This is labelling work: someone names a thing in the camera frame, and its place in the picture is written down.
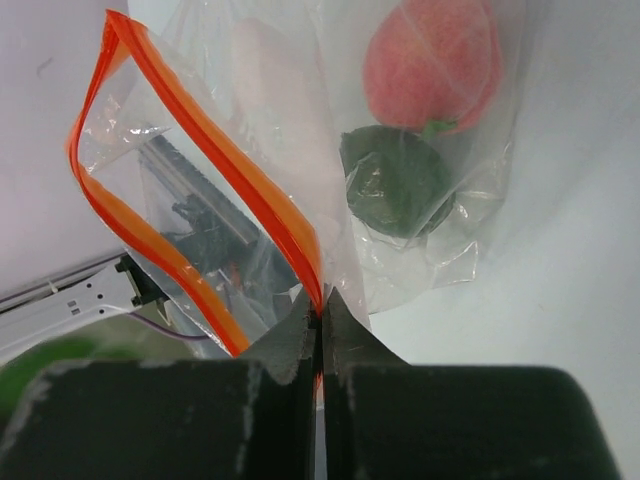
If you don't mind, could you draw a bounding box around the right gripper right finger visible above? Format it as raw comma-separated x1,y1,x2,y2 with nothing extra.
321,292,620,479

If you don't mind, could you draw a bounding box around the green avocado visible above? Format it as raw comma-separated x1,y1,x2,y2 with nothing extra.
340,125,456,239

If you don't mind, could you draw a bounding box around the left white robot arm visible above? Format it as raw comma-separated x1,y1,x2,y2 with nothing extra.
1,255,166,363

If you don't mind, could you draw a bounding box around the green bell pepper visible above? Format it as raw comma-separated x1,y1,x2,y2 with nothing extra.
1,337,106,416

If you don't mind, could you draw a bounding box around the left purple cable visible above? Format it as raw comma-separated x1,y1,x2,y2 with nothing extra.
127,312,211,342

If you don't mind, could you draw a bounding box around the clear orange zip bag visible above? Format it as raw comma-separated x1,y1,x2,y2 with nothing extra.
67,1,526,355

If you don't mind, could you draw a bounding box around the pink peach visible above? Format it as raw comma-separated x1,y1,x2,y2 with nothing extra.
362,1,504,133

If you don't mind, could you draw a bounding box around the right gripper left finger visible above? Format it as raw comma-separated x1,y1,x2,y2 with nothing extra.
1,294,318,479

